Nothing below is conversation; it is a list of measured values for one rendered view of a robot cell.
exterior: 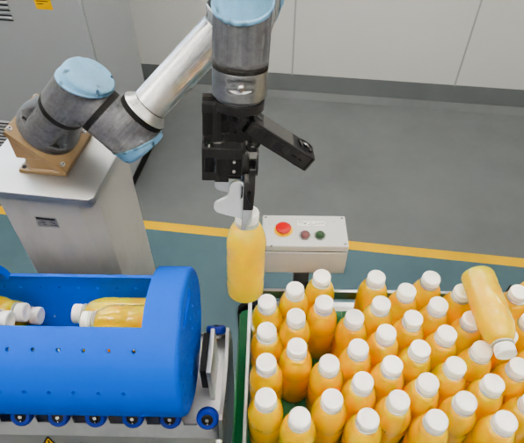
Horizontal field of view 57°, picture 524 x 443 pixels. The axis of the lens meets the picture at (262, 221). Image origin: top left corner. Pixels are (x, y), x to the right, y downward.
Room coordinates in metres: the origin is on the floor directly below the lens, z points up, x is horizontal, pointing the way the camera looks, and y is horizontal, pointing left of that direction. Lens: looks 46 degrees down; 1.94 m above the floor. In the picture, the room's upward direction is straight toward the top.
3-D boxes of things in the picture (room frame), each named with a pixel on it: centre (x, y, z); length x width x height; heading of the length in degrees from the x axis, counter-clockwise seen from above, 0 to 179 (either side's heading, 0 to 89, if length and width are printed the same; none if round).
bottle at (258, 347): (0.52, -0.01, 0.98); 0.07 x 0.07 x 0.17
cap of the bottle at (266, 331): (0.52, -0.01, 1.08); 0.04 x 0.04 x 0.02
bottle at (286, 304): (0.63, -0.07, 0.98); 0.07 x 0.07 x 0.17
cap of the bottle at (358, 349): (0.48, -0.19, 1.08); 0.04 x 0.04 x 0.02
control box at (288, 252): (0.78, -0.10, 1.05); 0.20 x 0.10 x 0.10; 89
